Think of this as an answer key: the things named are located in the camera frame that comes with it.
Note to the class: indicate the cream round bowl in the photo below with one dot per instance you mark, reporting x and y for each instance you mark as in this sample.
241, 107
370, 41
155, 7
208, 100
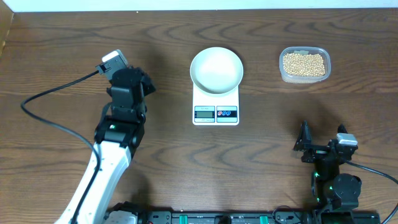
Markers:
216, 70

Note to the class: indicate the tan soybeans pile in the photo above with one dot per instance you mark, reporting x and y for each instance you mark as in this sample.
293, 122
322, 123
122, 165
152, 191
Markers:
304, 65

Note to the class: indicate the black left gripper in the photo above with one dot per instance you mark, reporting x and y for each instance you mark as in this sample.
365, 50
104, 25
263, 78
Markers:
147, 88

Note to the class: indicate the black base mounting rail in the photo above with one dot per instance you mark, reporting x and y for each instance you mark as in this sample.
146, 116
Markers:
127, 212

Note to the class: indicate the clear plastic container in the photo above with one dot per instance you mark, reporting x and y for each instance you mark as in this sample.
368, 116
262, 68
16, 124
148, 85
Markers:
305, 51

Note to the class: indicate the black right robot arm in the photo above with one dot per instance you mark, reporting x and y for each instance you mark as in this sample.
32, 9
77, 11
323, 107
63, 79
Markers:
336, 193

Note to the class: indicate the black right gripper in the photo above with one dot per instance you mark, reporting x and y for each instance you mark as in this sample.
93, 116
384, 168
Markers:
314, 153

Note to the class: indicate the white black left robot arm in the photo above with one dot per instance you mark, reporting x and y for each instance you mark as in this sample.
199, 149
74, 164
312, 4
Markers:
117, 136

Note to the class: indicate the white digital kitchen scale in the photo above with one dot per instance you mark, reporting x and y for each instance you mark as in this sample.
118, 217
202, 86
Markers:
215, 110

